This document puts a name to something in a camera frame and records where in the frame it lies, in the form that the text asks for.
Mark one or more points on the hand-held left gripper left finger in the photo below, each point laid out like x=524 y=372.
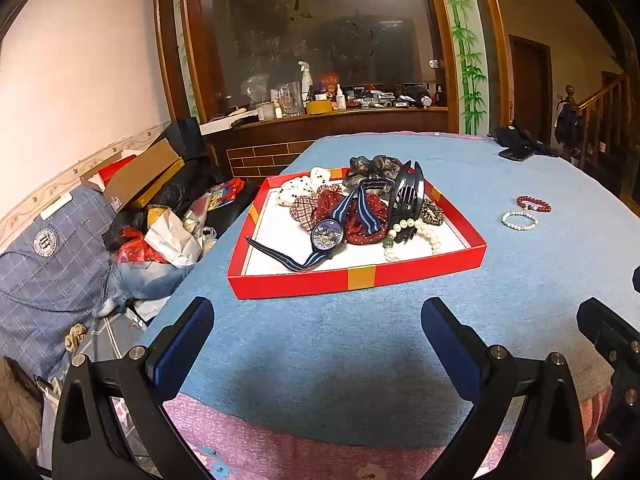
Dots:
x=182 y=350

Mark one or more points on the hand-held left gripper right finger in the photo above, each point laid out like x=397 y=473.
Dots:
x=450 y=350

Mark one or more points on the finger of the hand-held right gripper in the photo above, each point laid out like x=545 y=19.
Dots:
x=636 y=279
x=595 y=317

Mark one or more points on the red cardboard tray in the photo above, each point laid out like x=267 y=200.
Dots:
x=300 y=285

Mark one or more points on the leopard print scrunchie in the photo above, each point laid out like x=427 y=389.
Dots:
x=434 y=212

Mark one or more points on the red dotted scrunchie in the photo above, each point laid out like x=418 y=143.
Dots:
x=360 y=232

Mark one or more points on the black hair claw clip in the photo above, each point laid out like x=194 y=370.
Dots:
x=407 y=195

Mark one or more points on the red plaid scrunchie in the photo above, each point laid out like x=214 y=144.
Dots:
x=302 y=210

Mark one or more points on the blue jeans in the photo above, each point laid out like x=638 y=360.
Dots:
x=145 y=285

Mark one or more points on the red plastic bag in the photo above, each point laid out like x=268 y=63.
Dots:
x=137 y=252

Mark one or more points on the beige scrunchie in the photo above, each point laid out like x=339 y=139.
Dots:
x=75 y=337

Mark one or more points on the white plastic bag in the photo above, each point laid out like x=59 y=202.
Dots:
x=172 y=237

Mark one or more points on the blue blanket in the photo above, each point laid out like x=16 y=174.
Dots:
x=325 y=340

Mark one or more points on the blue plaid shirt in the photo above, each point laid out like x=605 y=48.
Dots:
x=50 y=270

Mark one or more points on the colourful small box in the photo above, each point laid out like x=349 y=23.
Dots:
x=225 y=195

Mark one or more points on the black plastic bag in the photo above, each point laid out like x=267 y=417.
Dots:
x=185 y=185

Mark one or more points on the dark hanging jacket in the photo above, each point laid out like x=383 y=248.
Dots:
x=567 y=125

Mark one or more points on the wooden stair railing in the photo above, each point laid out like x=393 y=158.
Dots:
x=607 y=110

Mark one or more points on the black smartphone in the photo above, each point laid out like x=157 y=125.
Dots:
x=517 y=153

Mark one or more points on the brown cardboard box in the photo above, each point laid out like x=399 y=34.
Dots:
x=145 y=170

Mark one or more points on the red box lid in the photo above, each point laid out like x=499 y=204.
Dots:
x=117 y=167

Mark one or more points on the dark floral scrunchie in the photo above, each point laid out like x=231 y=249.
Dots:
x=372 y=167

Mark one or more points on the white polka dot scrunchie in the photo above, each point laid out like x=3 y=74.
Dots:
x=300 y=190

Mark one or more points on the black box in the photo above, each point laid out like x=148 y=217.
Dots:
x=185 y=137

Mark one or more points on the brown wooden door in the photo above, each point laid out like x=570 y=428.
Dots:
x=530 y=90

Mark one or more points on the white flat box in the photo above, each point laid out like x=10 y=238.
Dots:
x=217 y=126

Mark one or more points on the wooden glass partition cabinet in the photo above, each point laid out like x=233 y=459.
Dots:
x=350 y=125

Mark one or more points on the pile of assorted clutter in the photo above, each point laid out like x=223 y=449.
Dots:
x=395 y=95

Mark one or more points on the glass mug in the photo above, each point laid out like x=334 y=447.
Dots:
x=290 y=102

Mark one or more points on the small white bottle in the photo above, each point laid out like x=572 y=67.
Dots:
x=340 y=100

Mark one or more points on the yellow tape roll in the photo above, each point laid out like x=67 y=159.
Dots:
x=318 y=107

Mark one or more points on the bamboo print glass panel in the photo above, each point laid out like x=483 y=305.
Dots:
x=467 y=60

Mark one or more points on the white spray bottle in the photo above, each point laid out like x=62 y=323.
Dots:
x=306 y=82

